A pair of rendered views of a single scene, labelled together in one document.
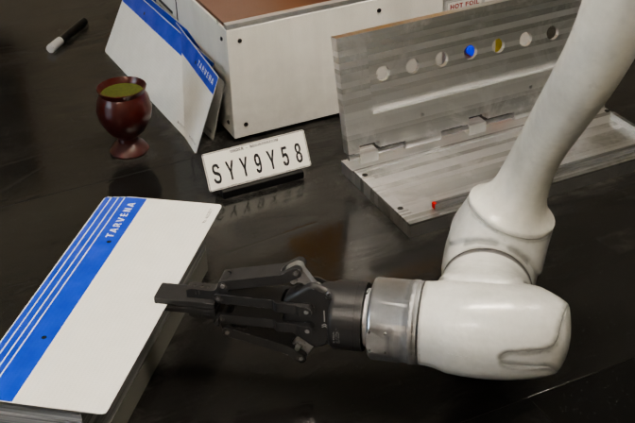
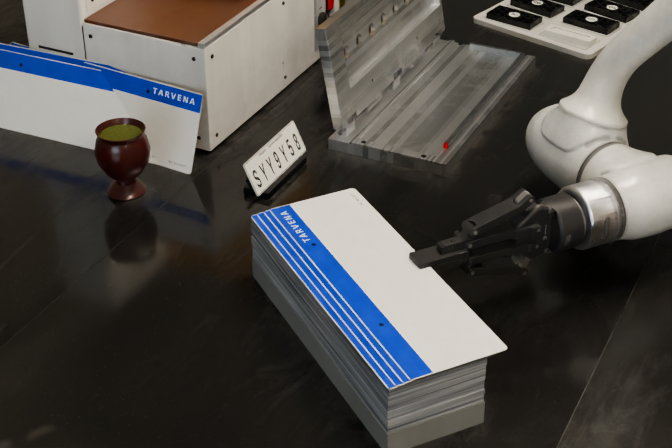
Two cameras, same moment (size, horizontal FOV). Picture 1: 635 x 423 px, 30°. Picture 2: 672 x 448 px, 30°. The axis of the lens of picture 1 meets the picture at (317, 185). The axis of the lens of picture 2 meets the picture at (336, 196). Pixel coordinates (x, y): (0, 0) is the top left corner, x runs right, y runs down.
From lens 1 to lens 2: 1.11 m
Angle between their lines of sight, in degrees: 34
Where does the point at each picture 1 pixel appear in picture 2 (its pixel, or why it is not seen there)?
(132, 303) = (405, 276)
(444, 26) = (369, 1)
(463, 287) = (635, 170)
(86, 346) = (421, 316)
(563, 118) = not seen: outside the picture
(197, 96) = (169, 121)
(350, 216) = (382, 177)
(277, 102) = (232, 107)
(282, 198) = (312, 183)
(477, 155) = (419, 102)
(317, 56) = (252, 56)
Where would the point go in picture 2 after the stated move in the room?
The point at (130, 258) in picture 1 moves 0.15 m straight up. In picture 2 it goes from (350, 248) to (351, 147)
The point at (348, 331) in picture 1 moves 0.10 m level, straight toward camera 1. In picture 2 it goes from (577, 231) to (636, 266)
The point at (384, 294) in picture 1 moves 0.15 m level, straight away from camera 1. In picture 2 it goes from (591, 194) to (513, 149)
